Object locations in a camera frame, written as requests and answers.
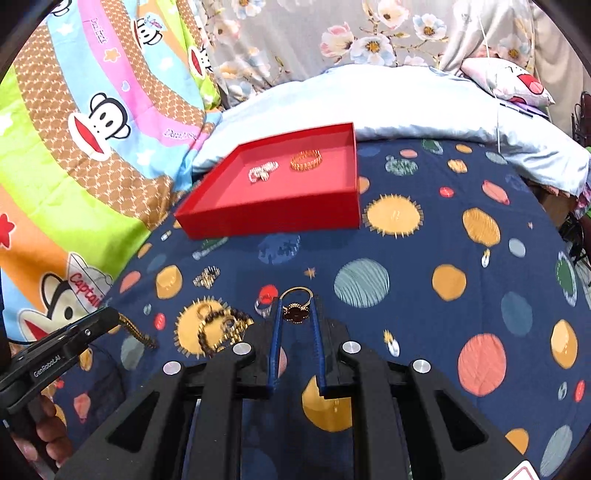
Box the pink cartoon pillow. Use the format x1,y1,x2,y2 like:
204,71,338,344
461,58,557,108

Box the gold bangle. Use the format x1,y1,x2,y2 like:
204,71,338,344
290,150,322,172

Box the person's left hand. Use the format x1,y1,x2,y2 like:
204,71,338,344
25,394,72,469

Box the grey floral cloth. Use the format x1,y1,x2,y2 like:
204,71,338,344
198,0,536,112

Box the red tray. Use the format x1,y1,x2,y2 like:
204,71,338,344
174,122,362,240

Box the black metal rack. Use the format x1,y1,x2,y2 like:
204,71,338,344
571,91,591,141

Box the red and white card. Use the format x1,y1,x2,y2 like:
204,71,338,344
505,459,541,480

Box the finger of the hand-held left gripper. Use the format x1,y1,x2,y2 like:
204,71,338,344
50,307,122,347

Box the pearl bracelet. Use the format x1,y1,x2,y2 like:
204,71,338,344
248,161,280,183

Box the navy planet print bedsheet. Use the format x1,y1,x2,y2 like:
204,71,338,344
46,138,591,480

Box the purple book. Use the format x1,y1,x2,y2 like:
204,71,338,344
501,99,550,119

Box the gold clover ring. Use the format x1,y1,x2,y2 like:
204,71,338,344
281,286,315,326

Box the gold chain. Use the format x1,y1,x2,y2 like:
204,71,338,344
117,313,158,350

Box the cartoon monkey blanket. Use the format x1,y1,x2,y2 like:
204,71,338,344
0,0,223,343

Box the light blue quilt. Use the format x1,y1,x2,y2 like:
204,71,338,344
191,64,591,197

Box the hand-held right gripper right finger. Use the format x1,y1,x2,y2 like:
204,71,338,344
309,298,528,480

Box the dark bead bracelet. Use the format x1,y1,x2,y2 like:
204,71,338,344
196,309,254,357

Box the white cable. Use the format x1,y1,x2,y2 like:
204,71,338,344
477,14,505,154

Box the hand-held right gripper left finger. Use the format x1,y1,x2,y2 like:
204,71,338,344
55,298,284,480

